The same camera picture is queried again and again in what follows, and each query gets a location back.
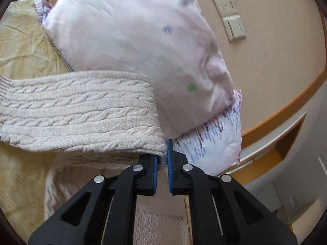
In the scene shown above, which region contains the white wall switch panel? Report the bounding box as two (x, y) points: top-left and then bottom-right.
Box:
(213, 0), (246, 43)

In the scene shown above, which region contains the white bedside cabinet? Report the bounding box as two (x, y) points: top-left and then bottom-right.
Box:
(224, 81), (327, 243)

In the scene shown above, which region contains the yellow orange patterned bedsheet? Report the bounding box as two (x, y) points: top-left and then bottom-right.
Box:
(0, 0), (75, 243)

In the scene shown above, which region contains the wooden headboard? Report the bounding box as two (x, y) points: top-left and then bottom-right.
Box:
(229, 10), (327, 187)

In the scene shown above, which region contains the beige cable knit sweater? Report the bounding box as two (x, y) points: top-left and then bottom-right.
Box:
(1, 71), (189, 244)

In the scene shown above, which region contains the pink floral left pillow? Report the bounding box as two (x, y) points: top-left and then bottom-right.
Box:
(34, 0), (242, 176)

